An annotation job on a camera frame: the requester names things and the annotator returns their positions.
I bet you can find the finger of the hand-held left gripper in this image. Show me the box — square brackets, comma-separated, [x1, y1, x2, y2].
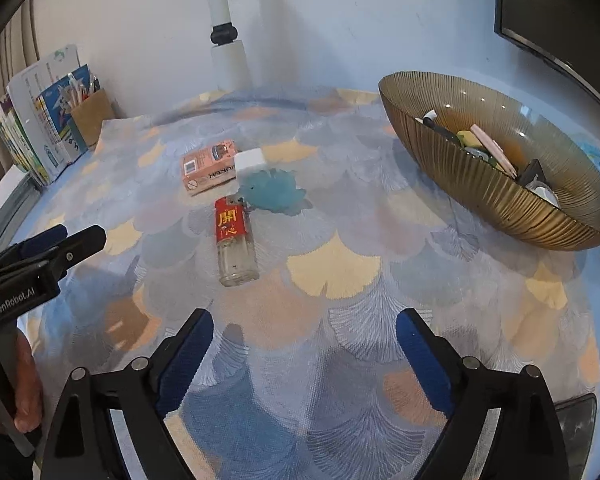
[0, 224, 70, 273]
[50, 225, 107, 281]

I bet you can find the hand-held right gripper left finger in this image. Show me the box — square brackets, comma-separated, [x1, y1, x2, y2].
[40, 308, 215, 480]

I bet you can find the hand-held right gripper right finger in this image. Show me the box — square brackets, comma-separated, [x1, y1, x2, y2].
[395, 307, 571, 480]

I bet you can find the clear lighter red label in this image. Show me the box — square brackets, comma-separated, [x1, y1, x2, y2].
[214, 196, 259, 288]

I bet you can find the ribbed amber glass bowl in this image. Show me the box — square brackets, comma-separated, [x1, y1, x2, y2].
[378, 72, 600, 252]

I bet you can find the person's left hand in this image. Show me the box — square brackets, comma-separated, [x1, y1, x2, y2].
[0, 330, 45, 433]

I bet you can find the row of books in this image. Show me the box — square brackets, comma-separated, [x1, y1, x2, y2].
[0, 44, 93, 188]

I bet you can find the cardboard pen holder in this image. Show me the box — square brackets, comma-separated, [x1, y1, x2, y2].
[70, 87, 118, 153]

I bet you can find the patterned tablecloth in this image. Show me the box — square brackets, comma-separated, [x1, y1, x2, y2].
[10, 85, 600, 480]

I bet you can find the pink cardboard box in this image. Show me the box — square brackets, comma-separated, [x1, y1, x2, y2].
[181, 140, 241, 197]

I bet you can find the bundle of pens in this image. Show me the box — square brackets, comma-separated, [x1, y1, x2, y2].
[65, 71, 102, 108]

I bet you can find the dark grey chair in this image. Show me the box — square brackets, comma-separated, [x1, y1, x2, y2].
[555, 392, 598, 471]

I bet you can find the white cube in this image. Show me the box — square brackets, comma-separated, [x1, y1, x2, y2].
[234, 149, 268, 181]

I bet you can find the teal spiky toy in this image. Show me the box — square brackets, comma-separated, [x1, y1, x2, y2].
[237, 169, 308, 217]

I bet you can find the beige curtain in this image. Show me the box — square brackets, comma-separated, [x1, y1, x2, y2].
[0, 0, 46, 111]

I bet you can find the pink flat stick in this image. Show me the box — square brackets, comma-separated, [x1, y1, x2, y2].
[470, 124, 518, 178]

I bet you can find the white pole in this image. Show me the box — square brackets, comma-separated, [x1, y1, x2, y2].
[202, 0, 253, 92]

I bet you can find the white capped dark tube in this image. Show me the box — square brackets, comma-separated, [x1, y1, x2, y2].
[415, 110, 461, 145]

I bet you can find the black pole clamp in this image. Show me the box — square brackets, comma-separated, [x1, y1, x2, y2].
[210, 22, 240, 48]

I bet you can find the black monitor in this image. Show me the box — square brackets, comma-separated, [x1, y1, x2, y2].
[494, 0, 600, 91]

